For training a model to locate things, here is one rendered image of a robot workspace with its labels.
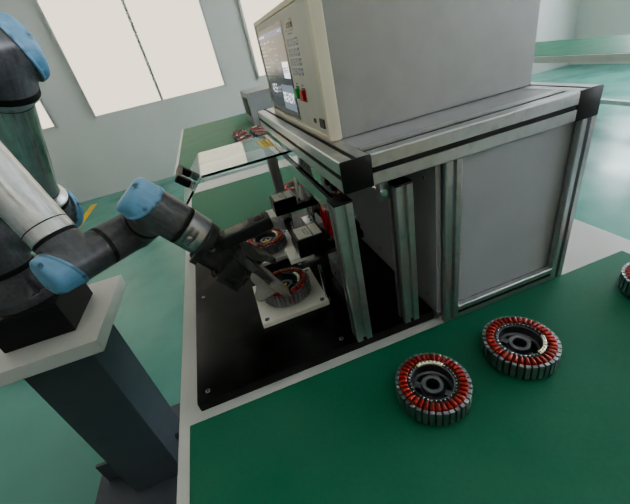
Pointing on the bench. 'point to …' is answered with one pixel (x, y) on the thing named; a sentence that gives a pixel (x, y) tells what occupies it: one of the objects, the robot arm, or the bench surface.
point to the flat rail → (306, 180)
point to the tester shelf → (436, 133)
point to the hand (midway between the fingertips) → (285, 277)
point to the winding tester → (398, 57)
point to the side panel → (509, 216)
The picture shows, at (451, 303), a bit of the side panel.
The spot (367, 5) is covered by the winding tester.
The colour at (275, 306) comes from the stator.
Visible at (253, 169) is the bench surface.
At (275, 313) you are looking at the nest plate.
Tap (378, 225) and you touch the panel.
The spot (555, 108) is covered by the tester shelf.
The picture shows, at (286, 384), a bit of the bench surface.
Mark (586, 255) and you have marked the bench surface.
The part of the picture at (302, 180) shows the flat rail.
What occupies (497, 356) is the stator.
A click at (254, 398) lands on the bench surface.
